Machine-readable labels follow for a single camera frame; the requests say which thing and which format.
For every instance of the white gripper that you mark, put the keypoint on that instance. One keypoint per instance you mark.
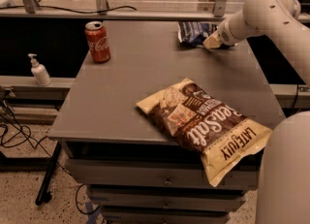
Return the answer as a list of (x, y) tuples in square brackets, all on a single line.
[(225, 36)]

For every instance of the blue chip bag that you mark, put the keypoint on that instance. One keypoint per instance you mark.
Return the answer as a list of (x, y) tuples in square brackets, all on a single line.
[(193, 33)]

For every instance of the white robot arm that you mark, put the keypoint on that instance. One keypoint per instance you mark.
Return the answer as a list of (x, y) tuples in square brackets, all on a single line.
[(284, 182)]

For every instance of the brown Late July chip bag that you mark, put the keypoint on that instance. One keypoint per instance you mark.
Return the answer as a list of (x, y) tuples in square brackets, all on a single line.
[(219, 133)]

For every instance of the red coke can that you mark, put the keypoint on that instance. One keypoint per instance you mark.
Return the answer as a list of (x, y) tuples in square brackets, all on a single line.
[(97, 40)]

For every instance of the grey drawer cabinet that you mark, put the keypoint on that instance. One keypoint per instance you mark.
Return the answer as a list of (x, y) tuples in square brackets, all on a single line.
[(119, 121)]

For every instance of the white pump soap bottle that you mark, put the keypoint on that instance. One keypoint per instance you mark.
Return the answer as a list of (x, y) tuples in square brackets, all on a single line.
[(39, 71)]

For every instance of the black table leg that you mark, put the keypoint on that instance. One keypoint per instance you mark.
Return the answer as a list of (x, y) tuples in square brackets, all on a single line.
[(43, 195)]

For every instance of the metal window frame rail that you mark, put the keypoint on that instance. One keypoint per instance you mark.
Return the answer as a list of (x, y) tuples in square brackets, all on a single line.
[(129, 11)]

